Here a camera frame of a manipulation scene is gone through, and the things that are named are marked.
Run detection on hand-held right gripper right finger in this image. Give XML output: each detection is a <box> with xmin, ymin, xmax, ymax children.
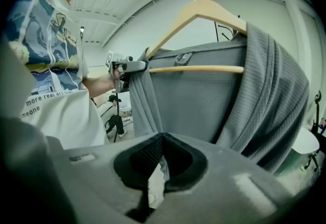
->
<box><xmin>145</xmin><ymin>132</ymin><xmax>303</xmax><ymax>224</ymax></box>

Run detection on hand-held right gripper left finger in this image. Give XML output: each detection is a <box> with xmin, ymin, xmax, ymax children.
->
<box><xmin>45</xmin><ymin>132</ymin><xmax>165</xmax><ymax>224</ymax></box>

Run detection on wooden clothes hanger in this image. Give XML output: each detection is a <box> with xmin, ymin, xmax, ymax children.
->
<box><xmin>145</xmin><ymin>0</ymin><xmax>248</xmax><ymax>74</ymax></box>

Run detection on black tripod stand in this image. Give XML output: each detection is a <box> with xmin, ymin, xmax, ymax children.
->
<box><xmin>113</xmin><ymin>93</ymin><xmax>126</xmax><ymax>143</ymax></box>

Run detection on black coat rack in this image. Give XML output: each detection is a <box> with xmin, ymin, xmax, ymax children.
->
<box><xmin>219</xmin><ymin>15</ymin><xmax>241</xmax><ymax>42</ymax></box>

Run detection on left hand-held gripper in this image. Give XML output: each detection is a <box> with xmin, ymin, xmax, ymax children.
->
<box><xmin>105</xmin><ymin>50</ymin><xmax>149</xmax><ymax>94</ymax></box>

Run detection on grey bathrobe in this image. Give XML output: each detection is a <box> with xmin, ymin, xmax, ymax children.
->
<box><xmin>129</xmin><ymin>22</ymin><xmax>310</xmax><ymax>183</ymax></box>

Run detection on person's left hand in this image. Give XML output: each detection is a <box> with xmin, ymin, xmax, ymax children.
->
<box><xmin>113</xmin><ymin>67</ymin><xmax>126</xmax><ymax>80</ymax></box>

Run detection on person's left forearm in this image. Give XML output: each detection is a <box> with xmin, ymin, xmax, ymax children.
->
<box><xmin>83</xmin><ymin>74</ymin><xmax>117</xmax><ymax>100</ymax></box>

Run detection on black office chair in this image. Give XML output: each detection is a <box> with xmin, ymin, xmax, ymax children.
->
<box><xmin>303</xmin><ymin>90</ymin><xmax>326</xmax><ymax>172</ymax></box>

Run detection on person in printed white shirt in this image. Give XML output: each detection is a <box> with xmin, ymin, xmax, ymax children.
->
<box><xmin>5</xmin><ymin>0</ymin><xmax>111</xmax><ymax>150</ymax></box>

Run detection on white and green bathtub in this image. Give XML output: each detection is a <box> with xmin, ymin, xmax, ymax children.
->
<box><xmin>277</xmin><ymin>127</ymin><xmax>320</xmax><ymax>176</ymax></box>

